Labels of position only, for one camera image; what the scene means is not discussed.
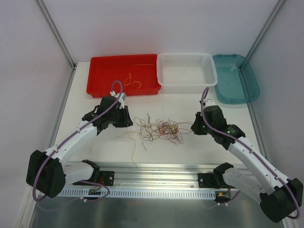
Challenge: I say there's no multicolour wire bundle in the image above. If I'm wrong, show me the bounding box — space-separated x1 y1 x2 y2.
134 114 194 151

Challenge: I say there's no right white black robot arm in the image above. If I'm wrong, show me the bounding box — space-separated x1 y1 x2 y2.
191 102 304 223

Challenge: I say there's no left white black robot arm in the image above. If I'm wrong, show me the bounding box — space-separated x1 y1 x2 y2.
26 93 133 198

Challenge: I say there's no teal transparent plastic tray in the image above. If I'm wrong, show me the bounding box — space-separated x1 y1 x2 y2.
213 54 260 105

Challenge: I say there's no red plastic tray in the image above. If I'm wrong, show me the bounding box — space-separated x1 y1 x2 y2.
86 54 161 98

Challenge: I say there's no white perforated plastic basket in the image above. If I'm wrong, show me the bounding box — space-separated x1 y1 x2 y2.
156 53 218 94

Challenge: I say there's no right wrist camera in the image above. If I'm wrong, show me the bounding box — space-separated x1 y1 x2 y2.
203 99 216 108

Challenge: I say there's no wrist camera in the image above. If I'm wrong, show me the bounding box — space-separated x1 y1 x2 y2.
203 99 216 108
110 91 126 109

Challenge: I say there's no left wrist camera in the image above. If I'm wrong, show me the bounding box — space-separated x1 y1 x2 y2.
110 91 126 109

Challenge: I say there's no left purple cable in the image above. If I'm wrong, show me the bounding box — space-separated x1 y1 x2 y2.
32 81 124 211

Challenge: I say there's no purple cable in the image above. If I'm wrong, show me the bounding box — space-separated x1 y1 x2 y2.
32 81 124 211
201 86 300 219

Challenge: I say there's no aluminium extrusion rail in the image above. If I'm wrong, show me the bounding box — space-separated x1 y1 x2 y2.
97 161 218 190

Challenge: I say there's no white slotted cable duct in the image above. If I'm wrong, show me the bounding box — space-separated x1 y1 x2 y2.
59 188 216 200

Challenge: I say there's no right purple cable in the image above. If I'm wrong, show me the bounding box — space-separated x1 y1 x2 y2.
201 86 300 219

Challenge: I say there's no right aluminium frame post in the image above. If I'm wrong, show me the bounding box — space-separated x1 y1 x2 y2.
246 0 287 60

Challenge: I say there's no aluminium frame post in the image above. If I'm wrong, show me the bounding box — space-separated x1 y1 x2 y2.
246 0 287 60
35 0 76 69

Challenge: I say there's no left aluminium frame post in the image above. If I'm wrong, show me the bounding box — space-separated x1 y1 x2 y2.
35 0 76 69

